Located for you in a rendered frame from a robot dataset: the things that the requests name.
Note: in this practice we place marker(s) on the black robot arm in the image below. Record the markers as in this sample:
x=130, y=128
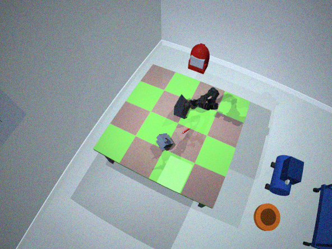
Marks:
x=204, y=98

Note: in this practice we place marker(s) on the blue-grey flat panel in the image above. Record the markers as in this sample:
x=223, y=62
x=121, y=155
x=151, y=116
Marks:
x=164, y=141

